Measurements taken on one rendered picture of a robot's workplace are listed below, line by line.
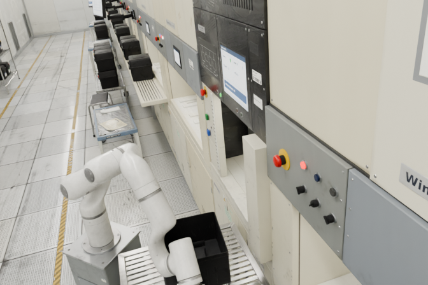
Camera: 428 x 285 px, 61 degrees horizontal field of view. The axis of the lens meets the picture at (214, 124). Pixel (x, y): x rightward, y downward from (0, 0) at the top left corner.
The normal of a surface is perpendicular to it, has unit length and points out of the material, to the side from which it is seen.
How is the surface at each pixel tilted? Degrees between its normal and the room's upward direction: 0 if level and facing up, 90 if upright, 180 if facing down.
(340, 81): 90
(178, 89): 90
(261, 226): 90
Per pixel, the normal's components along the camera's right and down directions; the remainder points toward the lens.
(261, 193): 0.30, 0.37
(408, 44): -0.95, 0.21
